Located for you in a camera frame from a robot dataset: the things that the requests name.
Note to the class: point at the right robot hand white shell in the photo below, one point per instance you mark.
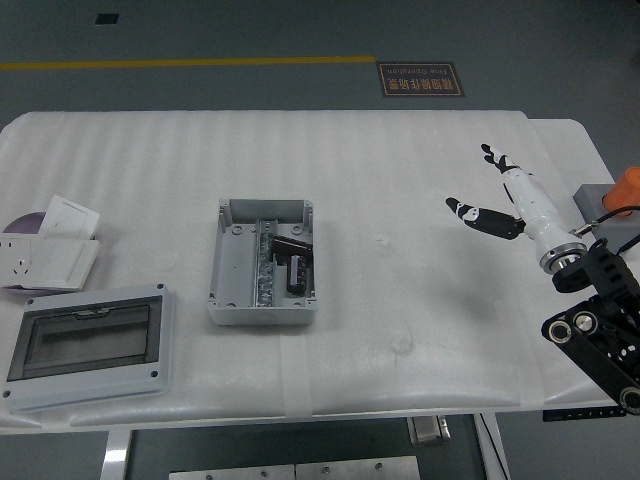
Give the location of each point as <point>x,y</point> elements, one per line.
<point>537,210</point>

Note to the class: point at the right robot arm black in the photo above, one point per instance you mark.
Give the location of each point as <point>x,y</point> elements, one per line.
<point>600,270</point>

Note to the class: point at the grey plastic junction box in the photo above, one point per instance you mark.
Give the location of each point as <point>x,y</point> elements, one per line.
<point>232,270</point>

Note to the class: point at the grey block base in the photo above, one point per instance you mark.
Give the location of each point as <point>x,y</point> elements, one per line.
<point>590,200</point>

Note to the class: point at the orange cylinder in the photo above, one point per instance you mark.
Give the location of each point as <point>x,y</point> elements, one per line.
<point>625,192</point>

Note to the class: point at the black floor sign orange text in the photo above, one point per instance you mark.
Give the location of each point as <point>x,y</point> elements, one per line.
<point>420,80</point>

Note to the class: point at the white foam mat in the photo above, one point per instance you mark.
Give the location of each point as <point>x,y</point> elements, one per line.
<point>350,165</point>

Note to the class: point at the black table control panel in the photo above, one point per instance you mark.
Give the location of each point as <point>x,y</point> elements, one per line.
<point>575,414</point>

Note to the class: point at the white table leg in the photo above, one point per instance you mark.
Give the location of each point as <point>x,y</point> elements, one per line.
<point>116,455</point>
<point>492,450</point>

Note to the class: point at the grey metal plate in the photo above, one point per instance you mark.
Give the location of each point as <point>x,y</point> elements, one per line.
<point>230,474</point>
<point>357,470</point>

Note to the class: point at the black floor hatch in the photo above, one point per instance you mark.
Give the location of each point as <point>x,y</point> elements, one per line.
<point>106,19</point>

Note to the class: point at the grey cover with clear window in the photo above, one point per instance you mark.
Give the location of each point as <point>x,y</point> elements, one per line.
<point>90,385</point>

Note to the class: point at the purple disc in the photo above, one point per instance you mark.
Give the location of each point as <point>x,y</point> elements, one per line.
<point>27,224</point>

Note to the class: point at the metal bracket under table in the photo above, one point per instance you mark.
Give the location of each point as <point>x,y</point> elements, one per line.
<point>429,431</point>

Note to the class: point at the metal rail strip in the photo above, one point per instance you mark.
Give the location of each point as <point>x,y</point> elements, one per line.
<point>263,280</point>

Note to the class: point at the white wall switch panel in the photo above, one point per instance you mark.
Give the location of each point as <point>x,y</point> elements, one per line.
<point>60,265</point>

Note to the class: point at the white wall socket panel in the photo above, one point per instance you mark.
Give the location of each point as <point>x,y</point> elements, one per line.
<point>15,255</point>

